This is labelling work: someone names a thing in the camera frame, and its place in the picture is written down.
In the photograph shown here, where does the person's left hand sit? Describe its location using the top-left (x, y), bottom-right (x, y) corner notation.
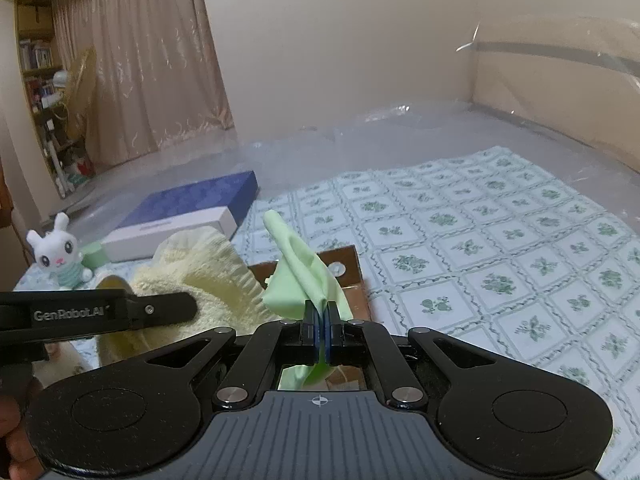
top-left (0, 395), bottom-right (45, 480)

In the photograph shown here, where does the wooden bookshelf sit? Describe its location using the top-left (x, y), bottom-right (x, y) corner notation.
top-left (15, 0), bottom-right (96, 196)

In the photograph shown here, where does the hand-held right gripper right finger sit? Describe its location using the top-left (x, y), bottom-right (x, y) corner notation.
top-left (322, 300), bottom-right (501, 409)

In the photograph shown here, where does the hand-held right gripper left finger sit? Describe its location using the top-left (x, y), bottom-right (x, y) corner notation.
top-left (134, 300), bottom-right (322, 409)

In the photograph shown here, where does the beige headboard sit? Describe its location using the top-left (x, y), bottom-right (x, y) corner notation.
top-left (470, 15), bottom-right (640, 176)

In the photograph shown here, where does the beige curtain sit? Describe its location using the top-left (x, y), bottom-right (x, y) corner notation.
top-left (52, 0), bottom-right (236, 171)

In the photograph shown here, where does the light green box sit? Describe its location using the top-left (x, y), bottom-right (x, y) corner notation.
top-left (82, 241), bottom-right (108, 268)

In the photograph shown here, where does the pale yellow towel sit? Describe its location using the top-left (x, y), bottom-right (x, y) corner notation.
top-left (100, 227), bottom-right (281, 366)

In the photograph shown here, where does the floral tablecloth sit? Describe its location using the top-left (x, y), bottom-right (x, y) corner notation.
top-left (15, 145), bottom-right (640, 480)

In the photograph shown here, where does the clear plastic sheet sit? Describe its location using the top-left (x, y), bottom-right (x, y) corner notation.
top-left (65, 10), bottom-right (640, 211)

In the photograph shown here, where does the white bunny plush toy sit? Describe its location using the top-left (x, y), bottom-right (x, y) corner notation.
top-left (26, 212), bottom-right (93, 288)

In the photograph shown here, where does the brown cardboard box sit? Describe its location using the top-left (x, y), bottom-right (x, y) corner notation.
top-left (247, 245), bottom-right (381, 391)

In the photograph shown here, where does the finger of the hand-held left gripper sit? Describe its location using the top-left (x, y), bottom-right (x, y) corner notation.
top-left (125, 291), bottom-right (197, 332)

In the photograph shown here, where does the light green cloth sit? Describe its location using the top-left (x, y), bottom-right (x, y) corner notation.
top-left (262, 210), bottom-right (356, 391)

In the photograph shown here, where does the flat white and blue box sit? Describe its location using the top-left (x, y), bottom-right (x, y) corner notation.
top-left (100, 170), bottom-right (258, 263)

